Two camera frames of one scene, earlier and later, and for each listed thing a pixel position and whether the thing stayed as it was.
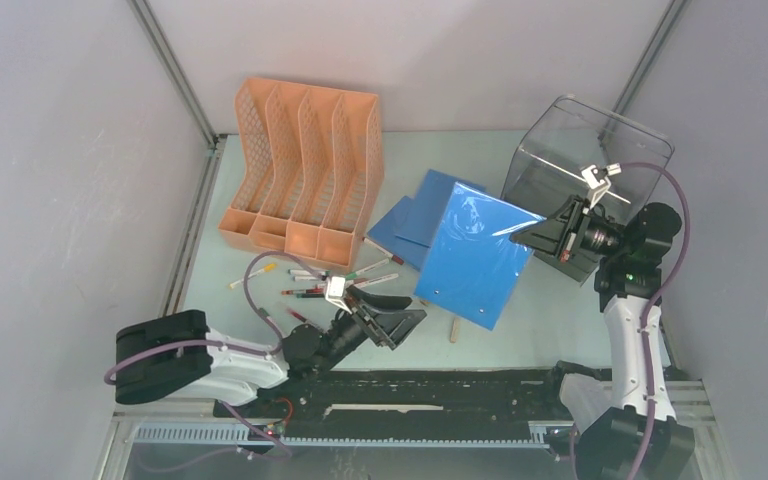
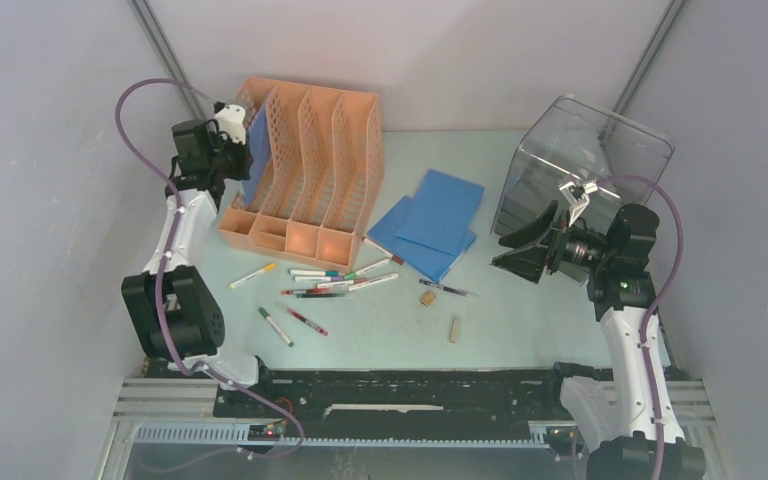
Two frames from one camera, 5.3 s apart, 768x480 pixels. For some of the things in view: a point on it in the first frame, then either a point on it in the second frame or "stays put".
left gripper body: (358, 318) to (229, 158)
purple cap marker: (317, 278) stays put
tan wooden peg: (454, 331) stays put
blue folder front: (473, 266) to (260, 146)
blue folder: (385, 231) stays put
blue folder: (422, 219) stays put
